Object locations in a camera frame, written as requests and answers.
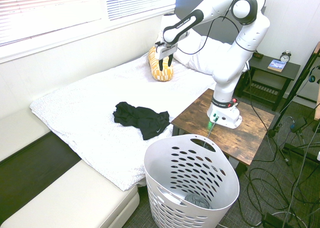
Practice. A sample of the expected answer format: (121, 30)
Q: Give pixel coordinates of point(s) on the wooden furniture edge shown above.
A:
(317, 88)

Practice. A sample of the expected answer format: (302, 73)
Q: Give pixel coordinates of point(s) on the white bed pillow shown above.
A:
(200, 56)

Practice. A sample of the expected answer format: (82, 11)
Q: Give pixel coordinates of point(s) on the black bedside table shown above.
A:
(270, 73)

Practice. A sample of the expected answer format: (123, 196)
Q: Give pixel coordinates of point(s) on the white bed duvet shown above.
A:
(105, 105)

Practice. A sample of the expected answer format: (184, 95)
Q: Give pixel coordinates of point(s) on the black twin-bell alarm clock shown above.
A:
(285, 56)

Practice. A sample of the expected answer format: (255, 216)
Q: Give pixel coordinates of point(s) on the black athletic shorts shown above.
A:
(140, 118)

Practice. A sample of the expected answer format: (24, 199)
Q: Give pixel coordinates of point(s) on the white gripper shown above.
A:
(164, 50)

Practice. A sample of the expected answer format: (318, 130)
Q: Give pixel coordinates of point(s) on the black power adapter box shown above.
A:
(298, 123)

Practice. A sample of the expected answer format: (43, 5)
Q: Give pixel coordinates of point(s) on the grey cloth in basket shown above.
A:
(197, 201)

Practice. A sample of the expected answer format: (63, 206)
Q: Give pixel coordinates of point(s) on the blue paperback book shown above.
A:
(277, 65)

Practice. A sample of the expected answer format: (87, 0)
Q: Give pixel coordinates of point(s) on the small dark digital clock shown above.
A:
(258, 55)

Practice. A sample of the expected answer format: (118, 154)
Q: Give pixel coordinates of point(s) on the white window blinds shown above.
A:
(50, 11)

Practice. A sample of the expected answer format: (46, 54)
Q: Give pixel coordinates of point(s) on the dark grey headboard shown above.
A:
(190, 1)

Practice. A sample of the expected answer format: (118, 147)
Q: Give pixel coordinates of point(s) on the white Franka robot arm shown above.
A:
(232, 53)

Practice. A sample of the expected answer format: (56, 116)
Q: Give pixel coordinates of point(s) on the white perforated laundry basket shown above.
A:
(192, 183)

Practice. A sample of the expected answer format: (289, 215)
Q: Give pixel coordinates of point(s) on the cream upholstered bench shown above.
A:
(62, 188)

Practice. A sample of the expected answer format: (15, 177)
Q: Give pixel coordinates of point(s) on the yellow white patterned pillow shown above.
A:
(160, 72)

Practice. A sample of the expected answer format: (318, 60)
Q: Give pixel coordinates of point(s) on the black camera tripod stand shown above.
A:
(295, 88)

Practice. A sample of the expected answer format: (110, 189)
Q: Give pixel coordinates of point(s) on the rustic wooden robot table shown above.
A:
(230, 135)

